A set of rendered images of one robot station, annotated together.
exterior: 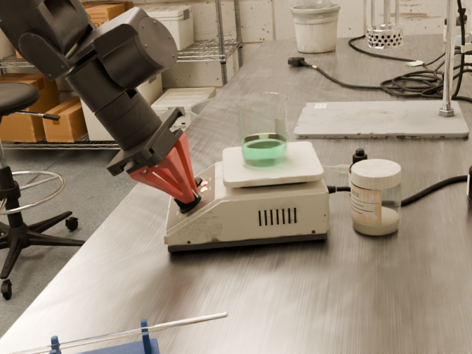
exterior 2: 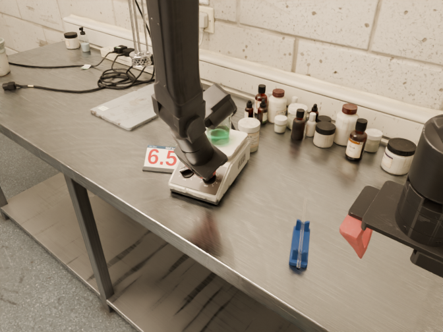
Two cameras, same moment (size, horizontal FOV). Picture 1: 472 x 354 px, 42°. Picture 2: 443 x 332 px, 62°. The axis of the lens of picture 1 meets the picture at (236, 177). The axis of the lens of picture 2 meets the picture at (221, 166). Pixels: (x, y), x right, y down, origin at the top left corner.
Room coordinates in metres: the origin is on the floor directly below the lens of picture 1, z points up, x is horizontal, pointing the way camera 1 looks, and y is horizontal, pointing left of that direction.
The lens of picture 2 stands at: (0.39, 0.66, 1.31)
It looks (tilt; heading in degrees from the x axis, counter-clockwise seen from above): 35 degrees down; 295
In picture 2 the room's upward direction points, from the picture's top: straight up
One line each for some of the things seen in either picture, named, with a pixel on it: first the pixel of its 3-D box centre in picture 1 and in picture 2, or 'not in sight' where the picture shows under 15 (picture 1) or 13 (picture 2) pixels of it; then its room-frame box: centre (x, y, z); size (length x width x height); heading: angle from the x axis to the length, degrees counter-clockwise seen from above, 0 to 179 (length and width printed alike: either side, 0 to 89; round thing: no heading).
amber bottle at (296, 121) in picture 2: not in sight; (298, 124); (0.58, -0.28, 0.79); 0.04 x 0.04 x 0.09
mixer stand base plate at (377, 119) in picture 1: (378, 118); (144, 103); (1.11, -0.28, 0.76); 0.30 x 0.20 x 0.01; 76
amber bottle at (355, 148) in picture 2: not in sight; (357, 139); (0.41, -0.25, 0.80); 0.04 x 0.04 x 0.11
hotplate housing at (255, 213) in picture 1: (251, 196); (213, 160); (0.72, -0.02, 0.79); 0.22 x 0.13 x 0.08; 90
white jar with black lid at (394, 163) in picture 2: not in sight; (398, 156); (0.31, -0.24, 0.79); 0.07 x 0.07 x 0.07
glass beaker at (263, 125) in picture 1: (263, 133); (219, 127); (0.72, -0.04, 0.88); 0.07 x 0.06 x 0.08; 173
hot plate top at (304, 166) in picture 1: (270, 163); (217, 140); (0.72, -0.04, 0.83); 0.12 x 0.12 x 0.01; 0
